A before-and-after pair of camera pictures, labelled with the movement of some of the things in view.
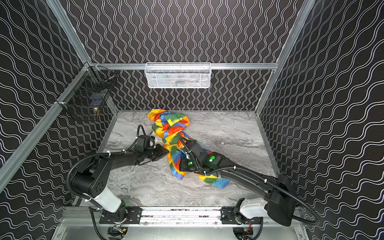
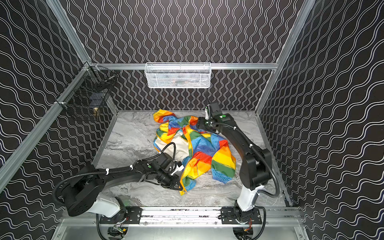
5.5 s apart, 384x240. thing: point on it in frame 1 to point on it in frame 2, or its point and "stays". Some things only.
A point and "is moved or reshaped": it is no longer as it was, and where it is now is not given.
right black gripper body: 186,163 to 202,123
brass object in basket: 96,111 stays
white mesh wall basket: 177,75 stays
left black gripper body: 157,151 to 175,182
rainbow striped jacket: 171,126 is moved or reshaped
